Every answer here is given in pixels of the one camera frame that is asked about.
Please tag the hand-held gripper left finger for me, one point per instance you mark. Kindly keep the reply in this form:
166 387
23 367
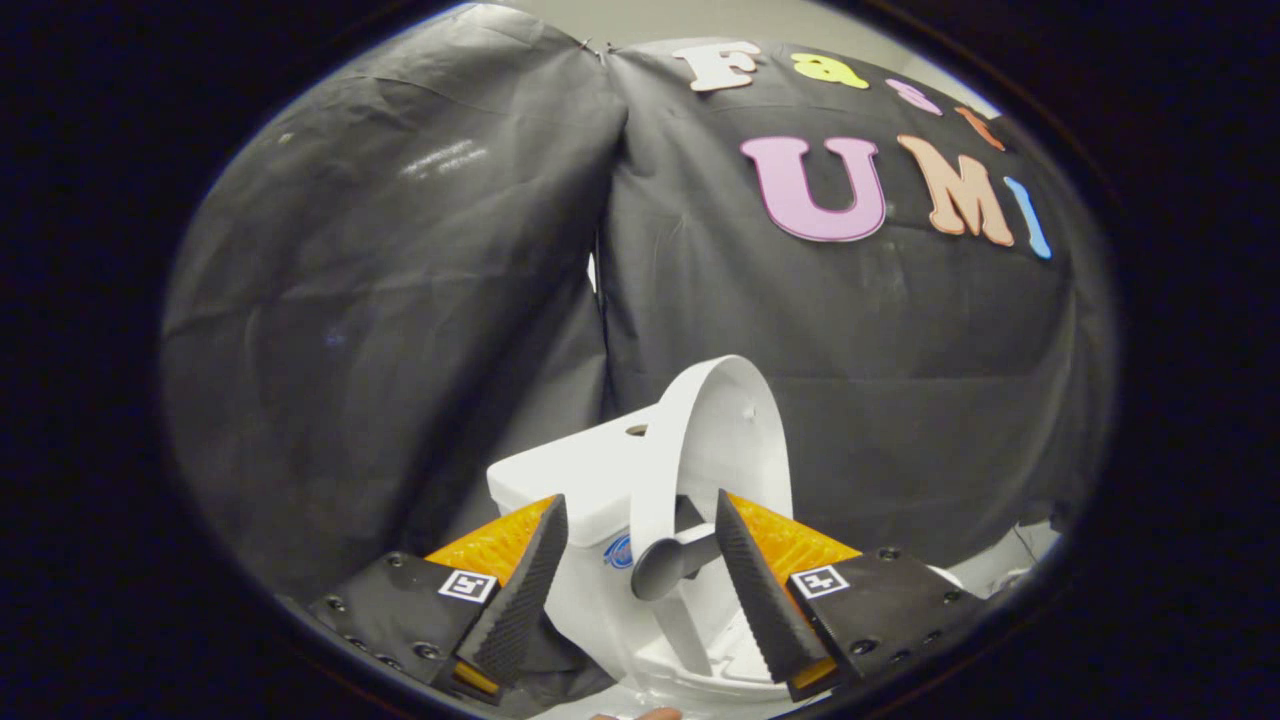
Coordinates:
520 600

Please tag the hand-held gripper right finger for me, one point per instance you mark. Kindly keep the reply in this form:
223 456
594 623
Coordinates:
765 600

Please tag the white toilet lid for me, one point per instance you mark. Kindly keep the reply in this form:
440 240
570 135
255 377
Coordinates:
730 430

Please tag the white ceramic toilet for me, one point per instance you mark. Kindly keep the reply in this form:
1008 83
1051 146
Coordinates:
560 470

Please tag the black backdrop cloth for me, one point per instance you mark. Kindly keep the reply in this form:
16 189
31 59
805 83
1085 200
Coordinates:
380 300

